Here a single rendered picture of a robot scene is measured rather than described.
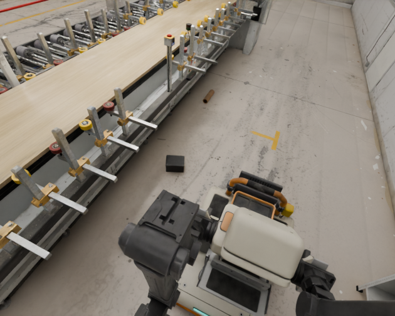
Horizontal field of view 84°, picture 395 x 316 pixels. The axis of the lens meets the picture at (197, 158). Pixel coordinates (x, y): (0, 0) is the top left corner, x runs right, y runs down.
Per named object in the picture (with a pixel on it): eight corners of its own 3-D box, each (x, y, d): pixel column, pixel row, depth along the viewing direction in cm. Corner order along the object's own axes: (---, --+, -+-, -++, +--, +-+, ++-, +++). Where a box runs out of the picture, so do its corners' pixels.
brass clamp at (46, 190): (60, 190, 128) (57, 185, 124) (41, 209, 119) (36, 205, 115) (52, 186, 129) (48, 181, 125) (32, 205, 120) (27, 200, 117)
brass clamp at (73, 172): (91, 163, 145) (89, 158, 142) (76, 179, 137) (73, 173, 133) (83, 160, 147) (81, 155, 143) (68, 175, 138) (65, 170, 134)
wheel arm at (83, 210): (89, 210, 121) (86, 207, 118) (84, 216, 119) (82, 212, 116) (28, 181, 129) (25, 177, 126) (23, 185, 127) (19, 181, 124)
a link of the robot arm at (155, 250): (210, 195, 37) (157, 173, 39) (173, 279, 31) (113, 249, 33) (202, 244, 75) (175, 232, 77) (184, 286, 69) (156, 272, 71)
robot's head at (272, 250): (237, 203, 77) (236, 212, 63) (296, 227, 73) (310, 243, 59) (222, 240, 78) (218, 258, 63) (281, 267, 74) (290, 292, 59)
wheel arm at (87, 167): (118, 180, 139) (116, 176, 135) (115, 184, 136) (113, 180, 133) (63, 156, 147) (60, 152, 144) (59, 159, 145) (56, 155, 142)
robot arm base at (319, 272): (335, 274, 72) (299, 258, 75) (345, 292, 65) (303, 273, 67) (323, 295, 74) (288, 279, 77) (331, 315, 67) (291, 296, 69)
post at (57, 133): (87, 181, 150) (61, 128, 114) (83, 185, 148) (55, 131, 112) (83, 179, 150) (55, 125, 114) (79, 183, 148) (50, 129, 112)
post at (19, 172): (60, 214, 137) (21, 166, 101) (56, 219, 135) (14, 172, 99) (56, 212, 138) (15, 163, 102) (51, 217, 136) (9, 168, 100)
